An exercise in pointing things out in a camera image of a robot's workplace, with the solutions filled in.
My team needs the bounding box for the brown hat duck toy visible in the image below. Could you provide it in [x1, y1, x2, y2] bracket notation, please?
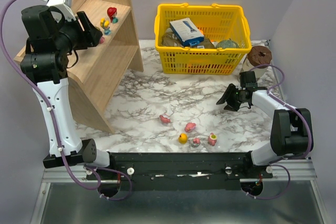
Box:
[99, 37, 105, 44]

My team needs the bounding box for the yellow blue duck toy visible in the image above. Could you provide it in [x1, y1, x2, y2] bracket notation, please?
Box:
[100, 18, 111, 35]

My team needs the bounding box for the red haired mermaid toy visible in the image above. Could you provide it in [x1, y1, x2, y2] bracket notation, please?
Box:
[107, 7, 118, 24]

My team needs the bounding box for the yellow rubber duck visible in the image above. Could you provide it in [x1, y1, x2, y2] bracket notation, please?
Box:
[178, 133, 188, 144]

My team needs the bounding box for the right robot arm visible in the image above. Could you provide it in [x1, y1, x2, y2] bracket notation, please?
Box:
[216, 71, 313, 166]

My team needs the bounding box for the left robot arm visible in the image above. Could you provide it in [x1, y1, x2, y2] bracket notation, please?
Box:
[20, 5, 110, 168]

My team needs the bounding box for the wooden shelf unit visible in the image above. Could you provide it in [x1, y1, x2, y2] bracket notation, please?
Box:
[15, 0, 143, 133]

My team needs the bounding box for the grey cup brown lid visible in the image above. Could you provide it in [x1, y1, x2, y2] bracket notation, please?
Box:
[240, 46, 272, 80]

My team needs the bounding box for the pink green toy figure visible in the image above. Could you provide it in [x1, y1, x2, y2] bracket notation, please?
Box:
[208, 133, 217, 146]

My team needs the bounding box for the green round melon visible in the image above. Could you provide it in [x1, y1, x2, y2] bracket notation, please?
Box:
[215, 39, 239, 49]

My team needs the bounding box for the pink pig toy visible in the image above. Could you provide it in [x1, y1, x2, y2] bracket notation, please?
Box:
[184, 122, 196, 133]

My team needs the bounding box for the small pink cupcake toy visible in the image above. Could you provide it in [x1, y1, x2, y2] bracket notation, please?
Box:
[191, 137, 201, 147]

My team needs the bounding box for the pink flamingo toy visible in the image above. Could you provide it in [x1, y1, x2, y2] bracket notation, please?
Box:
[159, 114, 171, 124]

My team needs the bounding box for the yellow plastic basket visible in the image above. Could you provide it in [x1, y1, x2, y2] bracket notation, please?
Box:
[154, 3, 251, 75]

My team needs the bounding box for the blue white razor box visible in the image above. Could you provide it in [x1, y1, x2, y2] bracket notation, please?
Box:
[170, 18, 205, 47]

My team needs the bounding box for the brown paper package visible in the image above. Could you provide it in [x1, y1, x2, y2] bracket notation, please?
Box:
[162, 29, 215, 49]

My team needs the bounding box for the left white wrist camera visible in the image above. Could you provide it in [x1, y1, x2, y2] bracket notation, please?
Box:
[42, 0, 76, 22]

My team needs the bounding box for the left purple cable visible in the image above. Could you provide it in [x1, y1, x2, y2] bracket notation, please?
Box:
[0, 0, 132, 201]

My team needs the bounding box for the purple cable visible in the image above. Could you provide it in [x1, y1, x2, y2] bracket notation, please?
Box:
[245, 63, 314, 200]
[0, 0, 132, 201]

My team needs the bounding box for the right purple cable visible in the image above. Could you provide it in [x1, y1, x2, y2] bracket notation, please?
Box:
[245, 63, 314, 200]

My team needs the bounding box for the black mounting rail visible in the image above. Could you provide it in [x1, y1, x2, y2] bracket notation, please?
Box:
[86, 151, 274, 191]

